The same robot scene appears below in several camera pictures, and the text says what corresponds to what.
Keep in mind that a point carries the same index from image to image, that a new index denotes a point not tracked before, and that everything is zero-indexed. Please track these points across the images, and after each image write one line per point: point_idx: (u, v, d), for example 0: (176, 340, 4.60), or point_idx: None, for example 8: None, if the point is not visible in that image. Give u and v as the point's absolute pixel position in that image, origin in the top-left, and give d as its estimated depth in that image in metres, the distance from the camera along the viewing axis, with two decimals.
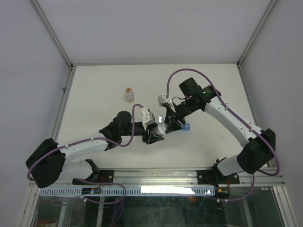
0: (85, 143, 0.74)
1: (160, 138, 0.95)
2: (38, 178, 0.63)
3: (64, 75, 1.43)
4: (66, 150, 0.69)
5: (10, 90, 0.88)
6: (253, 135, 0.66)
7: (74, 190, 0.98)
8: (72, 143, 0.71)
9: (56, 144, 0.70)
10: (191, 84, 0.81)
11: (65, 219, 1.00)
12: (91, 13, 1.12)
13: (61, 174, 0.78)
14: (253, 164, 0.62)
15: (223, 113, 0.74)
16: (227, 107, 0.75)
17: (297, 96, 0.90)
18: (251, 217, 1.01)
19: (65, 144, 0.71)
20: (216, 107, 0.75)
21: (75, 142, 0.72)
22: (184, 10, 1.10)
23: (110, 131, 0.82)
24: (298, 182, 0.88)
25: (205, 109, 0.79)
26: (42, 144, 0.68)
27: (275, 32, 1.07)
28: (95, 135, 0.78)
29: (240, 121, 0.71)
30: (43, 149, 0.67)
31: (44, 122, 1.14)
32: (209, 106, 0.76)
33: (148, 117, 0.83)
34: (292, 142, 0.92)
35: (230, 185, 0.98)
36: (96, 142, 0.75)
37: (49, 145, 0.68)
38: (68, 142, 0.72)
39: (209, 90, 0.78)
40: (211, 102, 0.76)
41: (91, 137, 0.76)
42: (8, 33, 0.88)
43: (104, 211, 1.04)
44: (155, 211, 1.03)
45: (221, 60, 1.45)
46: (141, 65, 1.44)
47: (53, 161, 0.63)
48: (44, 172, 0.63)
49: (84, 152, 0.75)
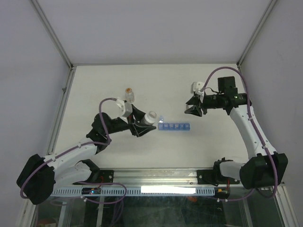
0: (74, 151, 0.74)
1: (151, 127, 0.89)
2: (32, 196, 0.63)
3: (64, 75, 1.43)
4: (53, 163, 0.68)
5: (11, 90, 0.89)
6: (262, 152, 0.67)
7: (74, 190, 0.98)
8: (59, 155, 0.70)
9: (42, 158, 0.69)
10: (229, 83, 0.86)
11: (65, 219, 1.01)
12: (90, 13, 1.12)
13: (56, 186, 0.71)
14: (253, 178, 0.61)
15: (244, 122, 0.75)
16: (252, 117, 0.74)
17: (297, 95, 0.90)
18: (251, 217, 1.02)
19: (52, 158, 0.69)
20: (240, 115, 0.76)
21: (62, 153, 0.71)
22: (184, 10, 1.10)
23: (96, 134, 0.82)
24: (298, 182, 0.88)
25: (229, 113, 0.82)
26: (29, 161, 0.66)
27: (275, 32, 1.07)
28: (82, 141, 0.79)
29: (257, 135, 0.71)
30: (31, 165, 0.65)
31: (44, 122, 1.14)
32: (235, 111, 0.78)
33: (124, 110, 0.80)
34: (292, 142, 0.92)
35: (230, 185, 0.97)
36: (84, 147, 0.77)
37: (36, 161, 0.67)
38: (56, 154, 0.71)
39: (242, 97, 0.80)
40: (238, 108, 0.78)
41: (78, 144, 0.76)
42: (9, 33, 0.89)
43: (104, 211, 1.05)
44: (154, 211, 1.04)
45: (222, 60, 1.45)
46: (141, 65, 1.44)
47: (44, 175, 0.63)
48: (37, 187, 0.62)
49: (73, 161, 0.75)
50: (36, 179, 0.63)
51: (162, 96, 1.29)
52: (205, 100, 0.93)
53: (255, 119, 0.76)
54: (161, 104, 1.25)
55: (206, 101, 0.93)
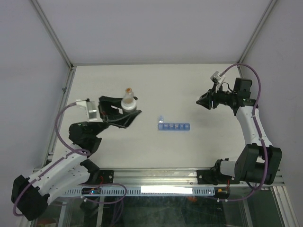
0: (60, 163, 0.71)
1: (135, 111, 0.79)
2: (28, 212, 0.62)
3: (64, 75, 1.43)
4: (39, 182, 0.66)
5: (11, 90, 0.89)
6: (258, 143, 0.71)
7: (75, 190, 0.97)
8: (42, 174, 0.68)
9: (27, 178, 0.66)
10: (245, 86, 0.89)
11: (65, 219, 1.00)
12: (90, 13, 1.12)
13: (51, 198, 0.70)
14: (245, 164, 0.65)
15: (246, 118, 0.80)
16: (255, 115, 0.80)
17: (297, 96, 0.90)
18: (251, 217, 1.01)
19: (36, 177, 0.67)
20: (245, 112, 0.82)
21: (47, 170, 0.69)
22: (184, 10, 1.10)
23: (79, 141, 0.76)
24: (298, 182, 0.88)
25: (236, 114, 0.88)
26: (14, 183, 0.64)
27: (275, 32, 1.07)
28: (68, 152, 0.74)
29: (257, 129, 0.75)
30: (17, 187, 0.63)
31: (44, 122, 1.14)
32: (241, 109, 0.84)
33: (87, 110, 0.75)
34: (292, 142, 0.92)
35: (230, 185, 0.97)
36: (71, 157, 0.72)
37: (22, 181, 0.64)
38: (39, 173, 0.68)
39: (250, 101, 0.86)
40: (245, 107, 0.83)
41: (64, 155, 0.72)
42: (9, 33, 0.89)
43: (104, 211, 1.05)
44: (154, 211, 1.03)
45: (222, 60, 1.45)
46: (141, 65, 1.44)
47: (34, 193, 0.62)
48: (31, 204, 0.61)
49: (62, 173, 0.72)
50: (26, 196, 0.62)
51: (162, 96, 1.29)
52: (218, 95, 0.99)
53: (258, 117, 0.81)
54: (160, 104, 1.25)
55: (218, 95, 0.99)
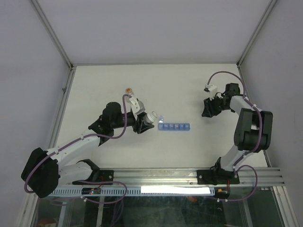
0: (77, 142, 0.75)
1: (151, 126, 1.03)
2: (38, 188, 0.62)
3: (64, 75, 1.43)
4: (57, 156, 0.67)
5: (10, 90, 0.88)
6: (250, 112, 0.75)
7: (75, 190, 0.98)
8: (62, 148, 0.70)
9: (45, 152, 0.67)
10: (233, 88, 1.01)
11: (65, 218, 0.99)
12: (89, 13, 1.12)
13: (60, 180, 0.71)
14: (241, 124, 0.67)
15: (238, 100, 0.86)
16: (245, 97, 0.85)
17: (297, 95, 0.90)
18: (251, 216, 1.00)
19: (55, 151, 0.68)
20: (236, 98, 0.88)
21: (64, 146, 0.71)
22: (183, 10, 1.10)
23: (99, 125, 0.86)
24: (298, 182, 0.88)
25: (231, 106, 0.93)
26: (32, 155, 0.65)
27: (275, 32, 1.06)
28: (84, 134, 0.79)
29: (246, 103, 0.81)
30: (34, 159, 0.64)
31: (44, 122, 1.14)
32: (233, 98, 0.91)
33: (138, 107, 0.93)
34: (292, 142, 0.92)
35: (230, 185, 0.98)
36: (87, 139, 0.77)
37: (39, 153, 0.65)
38: (58, 147, 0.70)
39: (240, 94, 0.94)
40: (236, 96, 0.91)
41: (81, 136, 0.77)
42: (8, 33, 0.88)
43: (104, 211, 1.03)
44: (154, 211, 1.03)
45: (222, 60, 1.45)
46: (141, 65, 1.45)
47: (49, 168, 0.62)
48: (42, 180, 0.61)
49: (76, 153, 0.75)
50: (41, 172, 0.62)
51: (162, 96, 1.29)
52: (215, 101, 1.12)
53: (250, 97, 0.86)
54: (160, 104, 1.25)
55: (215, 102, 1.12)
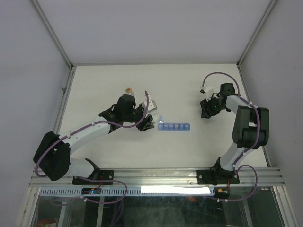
0: (88, 128, 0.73)
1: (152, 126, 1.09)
2: (49, 171, 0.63)
3: (64, 75, 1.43)
4: (68, 140, 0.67)
5: (10, 90, 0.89)
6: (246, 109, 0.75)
7: (75, 190, 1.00)
8: (74, 132, 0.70)
9: (57, 135, 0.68)
10: (227, 87, 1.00)
11: (65, 219, 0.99)
12: (90, 13, 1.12)
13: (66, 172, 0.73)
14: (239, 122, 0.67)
15: (234, 99, 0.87)
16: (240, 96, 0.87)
17: (297, 95, 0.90)
18: (251, 217, 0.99)
19: (66, 135, 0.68)
20: (232, 96, 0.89)
21: (76, 131, 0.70)
22: (184, 10, 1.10)
23: (110, 113, 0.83)
24: (298, 181, 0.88)
25: (227, 105, 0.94)
26: (45, 138, 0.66)
27: (275, 32, 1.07)
28: (96, 120, 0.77)
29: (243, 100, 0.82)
30: (46, 142, 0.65)
31: (44, 122, 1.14)
32: (229, 97, 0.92)
33: (152, 104, 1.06)
34: (292, 142, 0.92)
35: (230, 185, 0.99)
36: (98, 126, 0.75)
37: (52, 137, 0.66)
38: (70, 132, 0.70)
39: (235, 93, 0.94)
40: (231, 95, 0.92)
41: (92, 123, 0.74)
42: (9, 33, 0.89)
43: (104, 211, 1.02)
44: (154, 211, 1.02)
45: (222, 60, 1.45)
46: (141, 65, 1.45)
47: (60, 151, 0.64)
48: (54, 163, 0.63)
49: (85, 140, 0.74)
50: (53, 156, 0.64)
51: (162, 96, 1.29)
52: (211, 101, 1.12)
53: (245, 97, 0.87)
54: (160, 104, 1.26)
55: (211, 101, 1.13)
